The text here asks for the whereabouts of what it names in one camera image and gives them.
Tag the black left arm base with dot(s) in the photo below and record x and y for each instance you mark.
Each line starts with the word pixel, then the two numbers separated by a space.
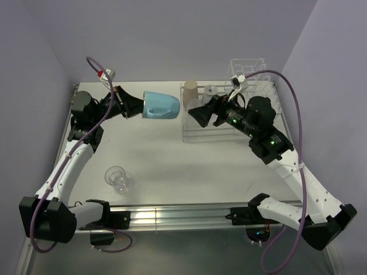
pixel 105 225

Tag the light blue mug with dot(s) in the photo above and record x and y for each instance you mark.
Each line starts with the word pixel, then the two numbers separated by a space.
pixel 160 106

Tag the clear glass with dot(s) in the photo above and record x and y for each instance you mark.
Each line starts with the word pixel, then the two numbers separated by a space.
pixel 194 103
pixel 116 177

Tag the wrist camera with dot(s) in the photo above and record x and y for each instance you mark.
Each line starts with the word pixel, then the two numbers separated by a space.
pixel 103 77
pixel 239 84

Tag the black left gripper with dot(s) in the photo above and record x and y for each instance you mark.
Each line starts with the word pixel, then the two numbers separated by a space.
pixel 131 105

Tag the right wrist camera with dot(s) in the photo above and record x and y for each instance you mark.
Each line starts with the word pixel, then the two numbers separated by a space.
pixel 239 84

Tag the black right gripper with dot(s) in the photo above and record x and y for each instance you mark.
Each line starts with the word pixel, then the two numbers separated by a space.
pixel 218 105

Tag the aluminium mounting rail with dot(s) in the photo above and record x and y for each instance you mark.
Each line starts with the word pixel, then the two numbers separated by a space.
pixel 172 217

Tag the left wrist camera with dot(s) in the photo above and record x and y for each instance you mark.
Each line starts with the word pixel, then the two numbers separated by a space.
pixel 103 77

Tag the beige plastic tumbler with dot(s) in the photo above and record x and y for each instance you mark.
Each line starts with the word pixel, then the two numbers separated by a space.
pixel 190 92

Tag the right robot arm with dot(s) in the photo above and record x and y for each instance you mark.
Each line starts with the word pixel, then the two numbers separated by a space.
pixel 326 216

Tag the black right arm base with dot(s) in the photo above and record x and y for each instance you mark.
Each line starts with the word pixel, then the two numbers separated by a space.
pixel 250 215

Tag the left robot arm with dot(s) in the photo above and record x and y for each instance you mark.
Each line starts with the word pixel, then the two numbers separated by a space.
pixel 46 215

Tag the grey footed ceramic mug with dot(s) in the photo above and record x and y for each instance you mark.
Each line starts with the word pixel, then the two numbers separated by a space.
pixel 208 93

